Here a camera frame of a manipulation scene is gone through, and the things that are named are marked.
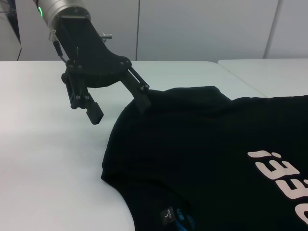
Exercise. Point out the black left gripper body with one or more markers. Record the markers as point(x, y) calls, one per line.
point(84, 48)

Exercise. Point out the black T-shirt with FREE print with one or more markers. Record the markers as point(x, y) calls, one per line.
point(192, 144)

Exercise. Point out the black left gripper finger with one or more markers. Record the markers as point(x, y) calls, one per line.
point(142, 98)
point(79, 96)

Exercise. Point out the silver plug on left arm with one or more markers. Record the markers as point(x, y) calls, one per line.
point(107, 35)

